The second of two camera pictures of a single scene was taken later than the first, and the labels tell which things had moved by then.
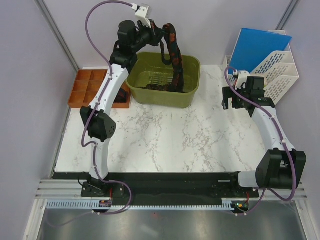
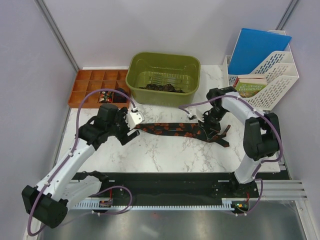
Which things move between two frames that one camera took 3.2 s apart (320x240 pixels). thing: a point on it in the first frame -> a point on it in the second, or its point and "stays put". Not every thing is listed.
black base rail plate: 161,186 stays put
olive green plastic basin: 148,69 stays put
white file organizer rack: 279,71 stays put
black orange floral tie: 177,83 -> 192,130
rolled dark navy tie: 121,96 stays put
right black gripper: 229,92 -> 208,128
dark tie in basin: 167,87 stays put
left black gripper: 156,33 -> 124,137
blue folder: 254,48 stays put
